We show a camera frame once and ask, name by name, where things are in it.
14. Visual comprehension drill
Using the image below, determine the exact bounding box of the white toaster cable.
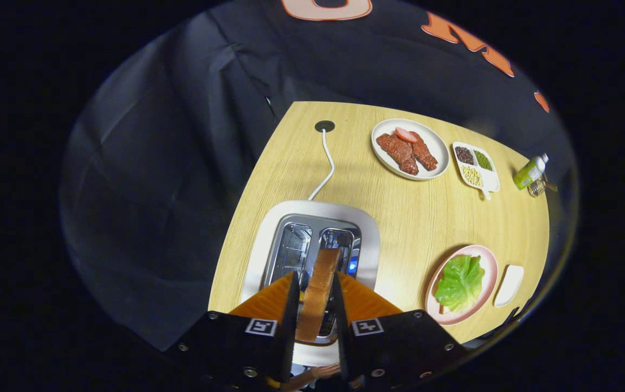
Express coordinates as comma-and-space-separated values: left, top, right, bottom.
308, 129, 336, 201

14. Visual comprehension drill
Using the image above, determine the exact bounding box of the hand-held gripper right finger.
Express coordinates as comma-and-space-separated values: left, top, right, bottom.
331, 271, 469, 392

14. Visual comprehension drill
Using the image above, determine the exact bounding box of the white square plate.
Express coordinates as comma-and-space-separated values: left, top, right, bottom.
493, 265, 525, 308

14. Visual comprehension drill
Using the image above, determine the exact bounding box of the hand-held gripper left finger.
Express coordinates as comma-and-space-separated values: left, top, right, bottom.
166, 271, 301, 389

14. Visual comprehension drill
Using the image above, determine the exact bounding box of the green label metal bottle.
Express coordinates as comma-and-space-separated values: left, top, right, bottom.
513, 153, 550, 191

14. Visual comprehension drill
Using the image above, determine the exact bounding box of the metal wire utensil rack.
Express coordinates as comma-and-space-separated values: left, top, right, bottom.
528, 174, 558, 198

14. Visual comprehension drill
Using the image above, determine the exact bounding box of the white toaster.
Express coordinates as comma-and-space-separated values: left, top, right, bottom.
239, 200, 381, 366

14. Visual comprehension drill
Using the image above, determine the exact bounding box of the green lettuce leaf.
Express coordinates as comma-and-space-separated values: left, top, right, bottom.
434, 255, 486, 314

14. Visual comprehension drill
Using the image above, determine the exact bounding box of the toasted bread slice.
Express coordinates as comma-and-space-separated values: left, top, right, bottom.
296, 248, 342, 342

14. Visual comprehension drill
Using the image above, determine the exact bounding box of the white oval meat plate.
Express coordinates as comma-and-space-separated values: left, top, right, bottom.
371, 118, 450, 181

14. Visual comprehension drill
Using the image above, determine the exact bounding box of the brown meat piece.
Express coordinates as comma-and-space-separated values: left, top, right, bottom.
376, 133, 420, 176
408, 131, 439, 172

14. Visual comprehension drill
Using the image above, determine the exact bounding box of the pink plate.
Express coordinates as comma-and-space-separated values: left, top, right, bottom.
425, 244, 499, 326

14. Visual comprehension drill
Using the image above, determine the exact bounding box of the white divided snack tray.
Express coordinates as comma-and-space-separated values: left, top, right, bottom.
452, 141, 501, 201

